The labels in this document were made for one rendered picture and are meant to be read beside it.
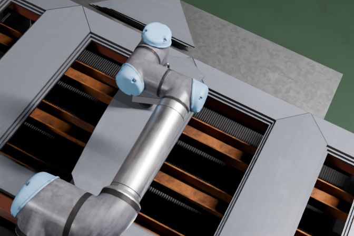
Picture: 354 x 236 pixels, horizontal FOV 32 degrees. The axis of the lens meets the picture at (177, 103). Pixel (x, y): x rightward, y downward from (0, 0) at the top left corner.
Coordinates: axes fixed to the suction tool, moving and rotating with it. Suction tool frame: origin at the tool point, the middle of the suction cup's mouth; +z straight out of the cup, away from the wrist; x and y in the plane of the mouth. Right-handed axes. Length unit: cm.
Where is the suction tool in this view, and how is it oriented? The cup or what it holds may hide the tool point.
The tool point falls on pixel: (146, 104)
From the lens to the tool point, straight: 178.0
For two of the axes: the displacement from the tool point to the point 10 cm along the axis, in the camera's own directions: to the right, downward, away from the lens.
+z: -1.3, 5.8, 8.0
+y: -9.9, -1.2, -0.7
